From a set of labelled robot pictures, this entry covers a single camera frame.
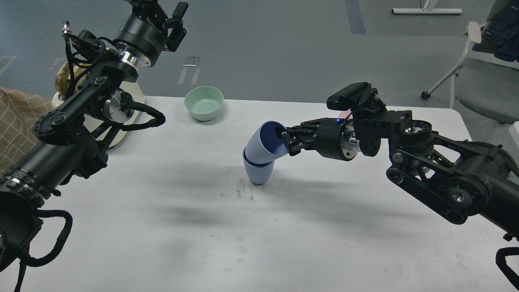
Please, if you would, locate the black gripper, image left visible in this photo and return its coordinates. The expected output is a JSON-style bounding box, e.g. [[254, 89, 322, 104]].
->
[[114, 0, 189, 67]]

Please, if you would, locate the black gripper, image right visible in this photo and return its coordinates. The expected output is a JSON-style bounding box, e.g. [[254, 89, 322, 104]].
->
[[275, 118, 361, 161]]

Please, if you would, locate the light blue plastic cup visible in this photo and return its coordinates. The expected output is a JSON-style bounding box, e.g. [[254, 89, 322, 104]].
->
[[244, 120, 288, 165]]

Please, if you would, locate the pink plastic bowl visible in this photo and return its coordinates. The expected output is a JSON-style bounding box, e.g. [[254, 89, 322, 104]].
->
[[337, 109, 352, 119]]

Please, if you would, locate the green plastic bowl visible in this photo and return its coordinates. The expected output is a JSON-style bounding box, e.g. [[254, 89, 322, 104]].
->
[[184, 86, 224, 122]]

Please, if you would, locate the toast slice back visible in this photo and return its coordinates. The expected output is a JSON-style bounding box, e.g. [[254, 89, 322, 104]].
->
[[54, 62, 86, 100]]

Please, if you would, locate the checkered beige cloth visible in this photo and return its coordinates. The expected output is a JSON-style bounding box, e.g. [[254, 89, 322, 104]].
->
[[0, 87, 52, 172]]

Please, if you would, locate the white desk base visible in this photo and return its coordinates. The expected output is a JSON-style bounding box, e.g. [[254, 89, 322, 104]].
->
[[391, 0, 463, 15]]

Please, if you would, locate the grey office chair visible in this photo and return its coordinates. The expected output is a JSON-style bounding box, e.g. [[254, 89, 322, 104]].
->
[[421, 21, 519, 125]]

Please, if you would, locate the dark clothing on chair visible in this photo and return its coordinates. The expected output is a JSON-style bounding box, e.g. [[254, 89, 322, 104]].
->
[[472, 0, 519, 62]]

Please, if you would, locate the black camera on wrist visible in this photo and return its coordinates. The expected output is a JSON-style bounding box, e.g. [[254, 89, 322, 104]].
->
[[326, 82, 377, 111]]

